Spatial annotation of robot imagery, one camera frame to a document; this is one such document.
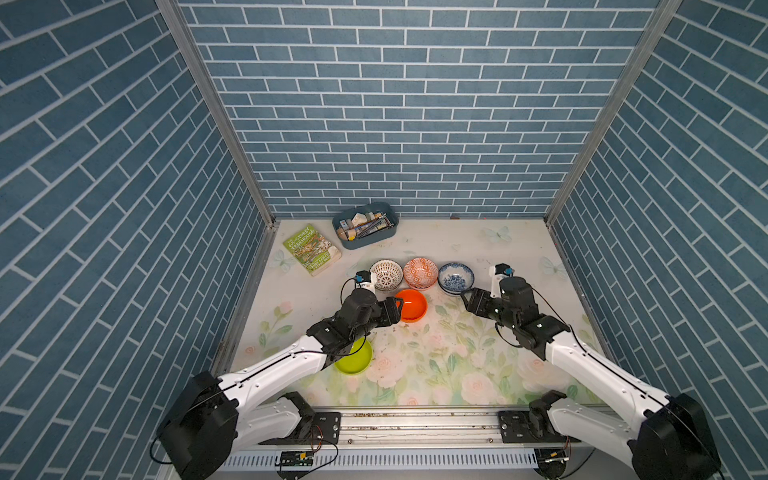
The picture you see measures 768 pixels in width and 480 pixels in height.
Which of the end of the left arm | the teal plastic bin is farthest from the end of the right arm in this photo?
the teal plastic bin

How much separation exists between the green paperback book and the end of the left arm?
395 mm

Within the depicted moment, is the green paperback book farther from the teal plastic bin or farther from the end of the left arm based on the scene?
the end of the left arm

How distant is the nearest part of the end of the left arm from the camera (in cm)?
72

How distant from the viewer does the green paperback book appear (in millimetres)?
1066

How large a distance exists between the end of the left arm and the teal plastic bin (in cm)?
44

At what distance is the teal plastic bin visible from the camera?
3.74 ft
